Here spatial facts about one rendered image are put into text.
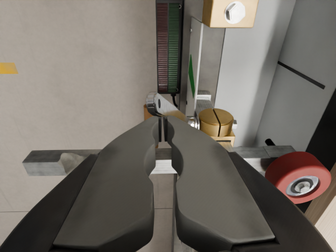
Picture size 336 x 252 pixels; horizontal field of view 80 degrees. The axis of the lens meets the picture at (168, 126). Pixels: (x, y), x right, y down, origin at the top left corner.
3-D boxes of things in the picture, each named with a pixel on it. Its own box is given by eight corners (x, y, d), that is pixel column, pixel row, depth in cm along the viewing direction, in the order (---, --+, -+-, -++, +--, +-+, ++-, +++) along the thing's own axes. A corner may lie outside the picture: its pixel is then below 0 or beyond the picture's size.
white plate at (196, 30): (182, 138, 49) (187, 167, 41) (189, 16, 35) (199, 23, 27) (185, 138, 49) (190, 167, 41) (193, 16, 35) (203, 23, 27)
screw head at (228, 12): (222, 23, 22) (225, 24, 21) (225, 1, 21) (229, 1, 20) (241, 23, 22) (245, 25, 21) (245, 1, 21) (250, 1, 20)
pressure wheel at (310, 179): (242, 157, 40) (269, 208, 31) (252, 123, 36) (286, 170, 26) (282, 156, 41) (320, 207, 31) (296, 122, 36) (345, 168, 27)
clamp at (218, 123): (190, 170, 38) (194, 192, 34) (196, 107, 31) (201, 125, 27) (219, 170, 39) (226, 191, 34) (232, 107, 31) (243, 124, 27)
